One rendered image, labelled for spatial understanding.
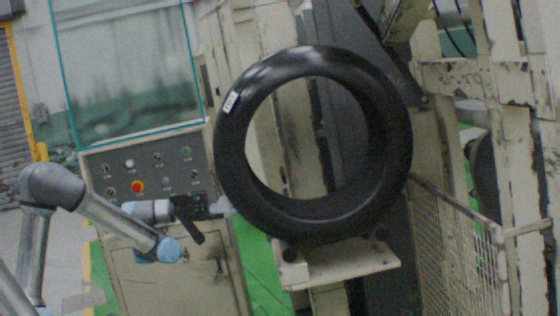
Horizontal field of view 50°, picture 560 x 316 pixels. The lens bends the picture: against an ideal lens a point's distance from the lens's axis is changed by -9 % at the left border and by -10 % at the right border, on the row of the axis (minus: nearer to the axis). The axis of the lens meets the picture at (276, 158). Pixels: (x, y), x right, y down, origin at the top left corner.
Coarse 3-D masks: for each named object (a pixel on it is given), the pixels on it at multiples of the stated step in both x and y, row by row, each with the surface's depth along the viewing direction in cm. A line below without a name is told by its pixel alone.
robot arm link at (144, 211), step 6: (126, 204) 194; (132, 204) 194; (138, 204) 194; (144, 204) 194; (150, 204) 194; (126, 210) 193; (132, 210) 193; (138, 210) 193; (144, 210) 193; (150, 210) 193; (138, 216) 193; (144, 216) 193; (150, 216) 193; (144, 222) 193; (150, 222) 194; (156, 222) 195
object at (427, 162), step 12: (408, 108) 235; (420, 108) 232; (420, 120) 217; (432, 120) 217; (420, 132) 217; (432, 132) 218; (420, 144) 218; (432, 144) 218; (420, 156) 219; (432, 156) 219; (420, 168) 219; (432, 168) 220; (408, 180) 220; (432, 180) 220; (444, 180) 220; (408, 192) 220; (420, 192) 220
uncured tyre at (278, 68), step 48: (288, 48) 186; (336, 48) 186; (240, 96) 182; (384, 96) 184; (240, 144) 183; (384, 144) 214; (240, 192) 185; (336, 192) 217; (384, 192) 188; (288, 240) 191; (336, 240) 192
